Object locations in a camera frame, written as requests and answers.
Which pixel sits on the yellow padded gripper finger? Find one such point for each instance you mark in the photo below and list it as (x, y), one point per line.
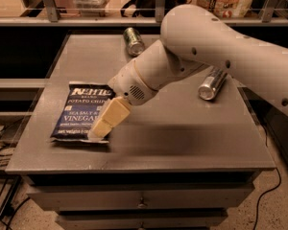
(112, 113)

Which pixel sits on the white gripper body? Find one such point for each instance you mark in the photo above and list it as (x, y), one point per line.
(129, 82)

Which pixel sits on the blue Kettle chip bag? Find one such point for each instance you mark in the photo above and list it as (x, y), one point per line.
(82, 107)

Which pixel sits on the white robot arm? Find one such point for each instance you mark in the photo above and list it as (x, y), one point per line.
(192, 39)

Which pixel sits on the green soda can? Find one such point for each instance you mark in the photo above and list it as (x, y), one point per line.
(134, 43)

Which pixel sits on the silver dark soda can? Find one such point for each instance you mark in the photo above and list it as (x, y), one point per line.
(212, 84)

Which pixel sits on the grey drawer cabinet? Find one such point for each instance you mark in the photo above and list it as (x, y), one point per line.
(177, 162)

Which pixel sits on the grey metal shelf rail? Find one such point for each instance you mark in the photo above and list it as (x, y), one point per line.
(261, 13)

